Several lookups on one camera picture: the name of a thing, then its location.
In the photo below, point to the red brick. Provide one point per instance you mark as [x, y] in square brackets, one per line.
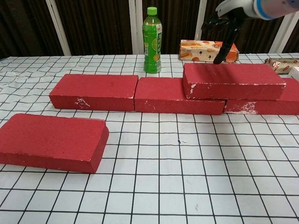
[93, 88]
[51, 140]
[273, 107]
[161, 93]
[233, 77]

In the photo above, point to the white frame post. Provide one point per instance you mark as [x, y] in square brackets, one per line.
[201, 14]
[135, 28]
[58, 28]
[283, 32]

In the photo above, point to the dark brown curtain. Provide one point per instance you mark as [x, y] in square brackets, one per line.
[98, 23]

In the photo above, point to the white stapler box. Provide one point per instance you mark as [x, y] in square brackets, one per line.
[294, 72]

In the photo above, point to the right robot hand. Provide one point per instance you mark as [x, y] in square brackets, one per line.
[230, 35]

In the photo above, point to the green drink bottle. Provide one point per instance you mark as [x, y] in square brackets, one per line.
[152, 46]

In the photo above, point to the orange biscuit box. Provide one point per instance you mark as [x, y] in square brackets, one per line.
[201, 52]

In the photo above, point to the white black grid tablecloth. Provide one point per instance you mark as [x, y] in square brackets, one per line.
[163, 186]

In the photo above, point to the gold red snack packet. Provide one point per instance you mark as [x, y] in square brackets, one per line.
[278, 65]

